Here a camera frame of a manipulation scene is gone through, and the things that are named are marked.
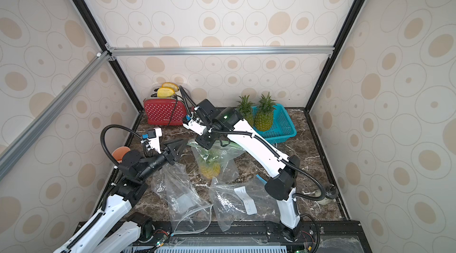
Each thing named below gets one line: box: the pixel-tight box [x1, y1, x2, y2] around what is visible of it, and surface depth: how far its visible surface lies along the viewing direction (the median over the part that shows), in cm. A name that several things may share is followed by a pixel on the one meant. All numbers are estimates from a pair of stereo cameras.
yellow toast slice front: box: [156, 87, 175, 98], surface depth 105 cm
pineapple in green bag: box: [198, 146, 223, 180], surface depth 79 cm
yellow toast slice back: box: [161, 81, 180, 93], surface depth 108 cm
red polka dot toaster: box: [143, 87, 188, 126], surface depth 105 cm
